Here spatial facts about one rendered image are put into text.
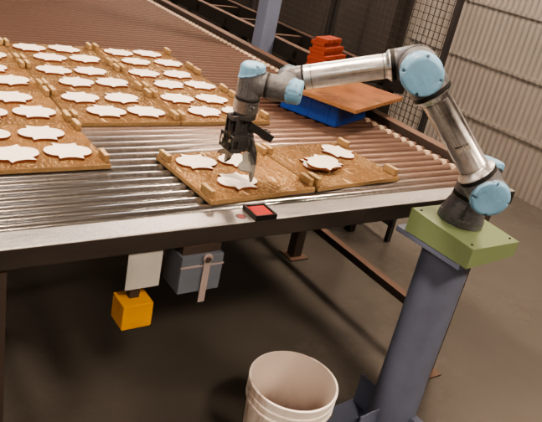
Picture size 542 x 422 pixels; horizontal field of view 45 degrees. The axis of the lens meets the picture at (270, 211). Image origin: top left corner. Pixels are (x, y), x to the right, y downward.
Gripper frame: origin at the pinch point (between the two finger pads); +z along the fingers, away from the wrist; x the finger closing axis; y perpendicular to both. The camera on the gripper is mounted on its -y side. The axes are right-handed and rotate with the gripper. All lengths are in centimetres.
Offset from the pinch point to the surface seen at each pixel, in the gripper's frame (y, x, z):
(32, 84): 32, -99, 6
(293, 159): -33.8, -13.4, 4.9
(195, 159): 5.3, -17.6, 3.2
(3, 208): 71, -3, 4
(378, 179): -56, 9, 5
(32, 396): 54, -26, 97
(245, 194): 2.6, 8.2, 3.5
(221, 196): 10.8, 7.5, 3.3
